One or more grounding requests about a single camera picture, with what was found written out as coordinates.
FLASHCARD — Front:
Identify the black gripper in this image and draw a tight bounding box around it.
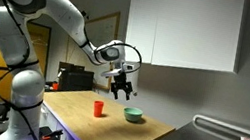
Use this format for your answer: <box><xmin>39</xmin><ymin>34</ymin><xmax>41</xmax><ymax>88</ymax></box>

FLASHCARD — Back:
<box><xmin>107</xmin><ymin>69</ymin><xmax>138</xmax><ymax>104</ymax></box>

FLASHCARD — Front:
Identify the red plastic cup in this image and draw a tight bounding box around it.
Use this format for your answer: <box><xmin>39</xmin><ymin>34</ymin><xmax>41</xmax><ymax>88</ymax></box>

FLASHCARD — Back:
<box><xmin>91</xmin><ymin>100</ymin><xmax>106</xmax><ymax>119</ymax></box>

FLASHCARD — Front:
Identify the light green bowl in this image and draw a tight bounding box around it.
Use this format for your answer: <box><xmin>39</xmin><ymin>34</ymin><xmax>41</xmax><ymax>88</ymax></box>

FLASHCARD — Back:
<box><xmin>121</xmin><ymin>105</ymin><xmax>144</xmax><ymax>124</ymax></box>

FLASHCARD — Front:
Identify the wood framed whiteboard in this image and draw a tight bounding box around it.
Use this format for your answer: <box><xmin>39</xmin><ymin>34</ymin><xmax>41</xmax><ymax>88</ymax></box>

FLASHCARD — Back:
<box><xmin>60</xmin><ymin>4</ymin><xmax>124</xmax><ymax>93</ymax></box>

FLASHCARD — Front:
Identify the small orange object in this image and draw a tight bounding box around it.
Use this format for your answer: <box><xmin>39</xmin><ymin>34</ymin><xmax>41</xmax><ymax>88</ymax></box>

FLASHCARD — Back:
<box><xmin>51</xmin><ymin>81</ymin><xmax>60</xmax><ymax>92</ymax></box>

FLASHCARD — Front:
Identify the black device with orange button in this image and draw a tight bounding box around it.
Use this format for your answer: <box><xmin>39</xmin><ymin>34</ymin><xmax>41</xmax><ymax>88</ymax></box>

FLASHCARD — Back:
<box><xmin>37</xmin><ymin>124</ymin><xmax>72</xmax><ymax>140</ymax></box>

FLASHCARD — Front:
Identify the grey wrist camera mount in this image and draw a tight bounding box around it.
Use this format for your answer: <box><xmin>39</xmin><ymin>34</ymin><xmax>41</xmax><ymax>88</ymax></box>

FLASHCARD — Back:
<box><xmin>99</xmin><ymin>58</ymin><xmax>136</xmax><ymax>83</ymax></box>

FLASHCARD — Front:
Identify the white wall cabinet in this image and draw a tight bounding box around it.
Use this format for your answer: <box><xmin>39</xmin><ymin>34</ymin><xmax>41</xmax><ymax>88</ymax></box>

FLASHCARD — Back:
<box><xmin>120</xmin><ymin>0</ymin><xmax>249</xmax><ymax>79</ymax></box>

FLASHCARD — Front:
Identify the grey metal rail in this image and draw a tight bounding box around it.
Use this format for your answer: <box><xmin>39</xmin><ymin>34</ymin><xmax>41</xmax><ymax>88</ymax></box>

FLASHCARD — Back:
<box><xmin>190</xmin><ymin>113</ymin><xmax>250</xmax><ymax>140</ymax></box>

